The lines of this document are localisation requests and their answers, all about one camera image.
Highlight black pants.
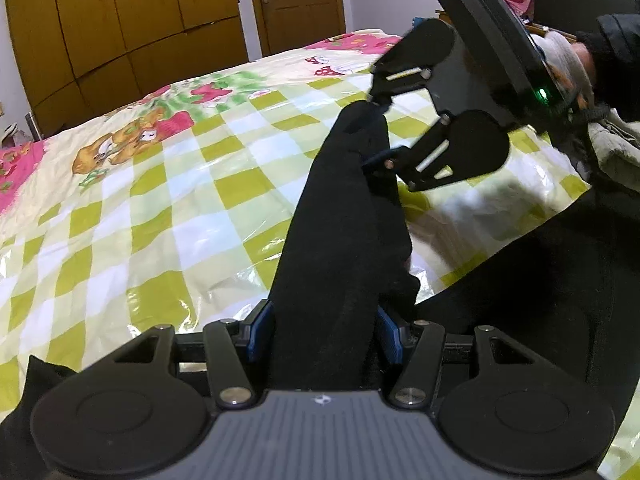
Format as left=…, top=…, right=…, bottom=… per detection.
left=1, top=102, right=639, bottom=479

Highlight gloved right hand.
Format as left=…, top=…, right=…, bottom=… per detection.
left=532, top=32, right=594, bottom=110

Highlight wooden door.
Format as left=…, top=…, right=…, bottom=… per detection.
left=252, top=0, right=346, bottom=56

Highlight folded grey pants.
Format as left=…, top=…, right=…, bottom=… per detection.
left=568, top=106, right=639, bottom=192

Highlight checkered floral bed sheet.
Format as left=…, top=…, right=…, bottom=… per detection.
left=1, top=35, right=639, bottom=479

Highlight wooden wardrobe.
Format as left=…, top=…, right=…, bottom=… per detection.
left=6, top=0, right=247, bottom=136

